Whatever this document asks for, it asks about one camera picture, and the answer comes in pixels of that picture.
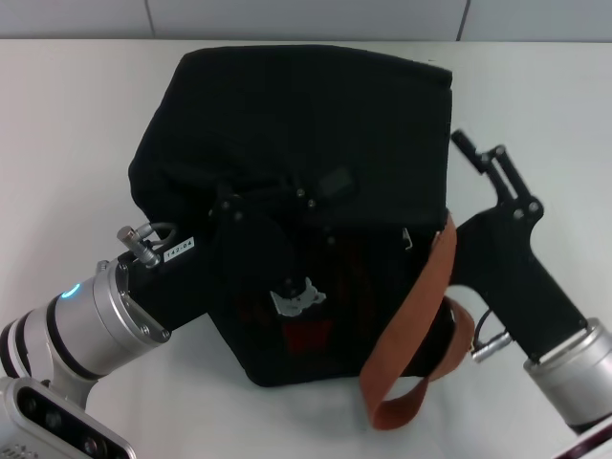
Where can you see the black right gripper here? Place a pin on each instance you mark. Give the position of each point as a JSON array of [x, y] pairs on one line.
[[502, 258]]

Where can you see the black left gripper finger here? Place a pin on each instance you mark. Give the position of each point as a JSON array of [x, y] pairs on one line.
[[337, 181]]

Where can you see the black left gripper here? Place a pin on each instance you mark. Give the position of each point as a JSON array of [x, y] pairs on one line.
[[201, 277]]

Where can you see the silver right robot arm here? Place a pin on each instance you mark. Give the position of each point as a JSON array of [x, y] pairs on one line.
[[574, 373]]

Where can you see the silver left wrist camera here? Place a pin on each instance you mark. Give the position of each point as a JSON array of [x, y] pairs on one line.
[[52, 421]]

